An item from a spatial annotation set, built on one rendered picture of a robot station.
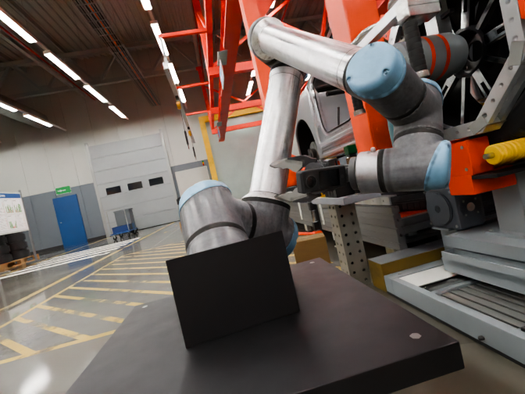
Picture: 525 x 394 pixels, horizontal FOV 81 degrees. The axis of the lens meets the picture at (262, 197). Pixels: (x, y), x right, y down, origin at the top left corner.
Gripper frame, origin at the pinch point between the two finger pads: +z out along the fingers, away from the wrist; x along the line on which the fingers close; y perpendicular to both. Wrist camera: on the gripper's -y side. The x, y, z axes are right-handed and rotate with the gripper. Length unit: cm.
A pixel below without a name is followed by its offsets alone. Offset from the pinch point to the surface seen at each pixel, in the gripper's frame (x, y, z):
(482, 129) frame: 5, 46, -44
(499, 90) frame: 14, 41, -48
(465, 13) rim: 41, 61, -42
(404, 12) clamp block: 37, 28, -28
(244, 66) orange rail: 198, 536, 351
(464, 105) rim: 13, 65, -41
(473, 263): -41, 56, -41
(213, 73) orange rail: 189, 487, 403
